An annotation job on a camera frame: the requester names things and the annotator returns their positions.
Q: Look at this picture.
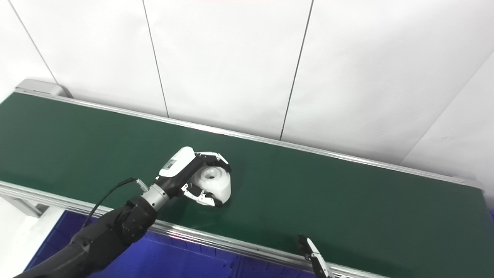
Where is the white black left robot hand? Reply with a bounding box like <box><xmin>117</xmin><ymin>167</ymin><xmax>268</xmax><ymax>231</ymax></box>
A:
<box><xmin>154</xmin><ymin>146</ymin><xmax>232</xmax><ymax>208</ymax></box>

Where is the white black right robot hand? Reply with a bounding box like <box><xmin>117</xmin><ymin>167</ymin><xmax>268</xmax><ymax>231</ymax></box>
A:
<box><xmin>297</xmin><ymin>234</ymin><xmax>334</xmax><ymax>278</ymax></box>

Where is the white plastic cylindrical part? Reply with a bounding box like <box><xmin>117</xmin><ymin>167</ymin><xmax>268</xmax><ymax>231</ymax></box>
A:
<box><xmin>192</xmin><ymin>165</ymin><xmax>232</xmax><ymax>203</ymax></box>

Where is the blue plastic bin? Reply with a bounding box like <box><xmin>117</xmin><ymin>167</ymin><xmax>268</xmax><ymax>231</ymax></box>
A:
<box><xmin>24</xmin><ymin>210</ymin><xmax>238</xmax><ymax>278</ymax></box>
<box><xmin>232</xmin><ymin>256</ymin><xmax>321</xmax><ymax>278</ymax></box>

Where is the green conveyor belt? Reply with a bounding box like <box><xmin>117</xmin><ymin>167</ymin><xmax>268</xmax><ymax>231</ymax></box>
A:
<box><xmin>0</xmin><ymin>88</ymin><xmax>494</xmax><ymax>278</ymax></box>
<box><xmin>0</xmin><ymin>93</ymin><xmax>494</xmax><ymax>278</ymax></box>

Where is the aluminium conveyor support leg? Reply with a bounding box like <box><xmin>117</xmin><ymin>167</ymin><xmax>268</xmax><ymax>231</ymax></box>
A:
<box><xmin>0</xmin><ymin>194</ymin><xmax>49</xmax><ymax>218</ymax></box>

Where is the grey conveyor end cover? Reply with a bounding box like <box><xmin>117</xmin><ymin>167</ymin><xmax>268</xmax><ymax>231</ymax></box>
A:
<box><xmin>15</xmin><ymin>78</ymin><xmax>74</xmax><ymax>99</ymax></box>

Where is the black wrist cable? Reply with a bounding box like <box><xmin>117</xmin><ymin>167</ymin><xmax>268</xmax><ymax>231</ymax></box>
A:
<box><xmin>81</xmin><ymin>177</ymin><xmax>150</xmax><ymax>231</ymax></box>

